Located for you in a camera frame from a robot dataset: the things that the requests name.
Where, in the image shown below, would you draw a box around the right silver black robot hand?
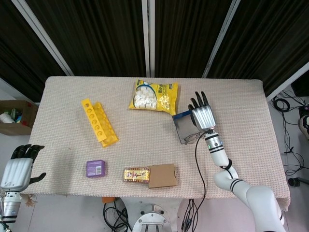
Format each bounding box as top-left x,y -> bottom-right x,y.
188,91 -> 216,132

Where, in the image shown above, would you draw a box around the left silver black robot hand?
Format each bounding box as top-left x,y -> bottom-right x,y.
0,144 -> 46,193

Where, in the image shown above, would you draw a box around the small blue box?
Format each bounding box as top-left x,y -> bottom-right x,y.
171,110 -> 206,145

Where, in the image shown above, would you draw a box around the clear-framed eyeglasses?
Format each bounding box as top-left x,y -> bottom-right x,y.
184,131 -> 206,145

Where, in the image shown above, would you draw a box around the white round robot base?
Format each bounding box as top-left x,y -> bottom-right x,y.
132,204 -> 174,232

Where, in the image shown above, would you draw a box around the cardboard box with items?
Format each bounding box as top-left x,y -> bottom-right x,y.
0,100 -> 39,136

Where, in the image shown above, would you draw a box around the yellow bag of sugar cubes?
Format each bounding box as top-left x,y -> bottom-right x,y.
128,79 -> 179,116

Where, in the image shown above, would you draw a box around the white paper cup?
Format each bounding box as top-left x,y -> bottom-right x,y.
0,113 -> 15,124

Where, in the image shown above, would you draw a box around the beige woven tablecloth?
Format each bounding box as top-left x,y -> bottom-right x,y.
20,76 -> 290,200

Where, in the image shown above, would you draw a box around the brown cardboard box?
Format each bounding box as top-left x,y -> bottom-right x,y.
146,163 -> 179,189

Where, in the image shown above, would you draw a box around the purple cardboard box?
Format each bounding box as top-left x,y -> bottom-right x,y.
86,159 -> 107,179

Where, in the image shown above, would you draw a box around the dark pleated curtain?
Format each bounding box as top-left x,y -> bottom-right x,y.
212,0 -> 309,97
24,0 -> 148,77
154,0 -> 234,78
0,0 -> 66,102

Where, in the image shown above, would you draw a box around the red and gold box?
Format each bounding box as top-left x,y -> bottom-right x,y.
123,167 -> 151,183

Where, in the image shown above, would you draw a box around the yellow plastic test tube rack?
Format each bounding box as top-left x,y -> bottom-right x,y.
81,98 -> 119,148

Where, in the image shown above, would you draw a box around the white and black shoe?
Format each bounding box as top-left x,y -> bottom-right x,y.
298,115 -> 309,140

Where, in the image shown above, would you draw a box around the black cylindrical floor object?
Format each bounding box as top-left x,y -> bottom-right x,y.
288,177 -> 309,187

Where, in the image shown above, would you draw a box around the black cable of right hand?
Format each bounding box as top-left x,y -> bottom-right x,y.
182,131 -> 211,232

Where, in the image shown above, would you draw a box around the white metal frame post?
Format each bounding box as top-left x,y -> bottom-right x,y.
141,0 -> 155,78
11,0 -> 74,77
201,0 -> 242,78
265,61 -> 309,102

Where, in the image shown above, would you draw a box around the black cables by desk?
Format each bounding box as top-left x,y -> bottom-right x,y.
271,90 -> 309,174

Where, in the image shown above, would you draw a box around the tangle of black floor cables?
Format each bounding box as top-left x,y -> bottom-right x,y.
103,202 -> 133,232

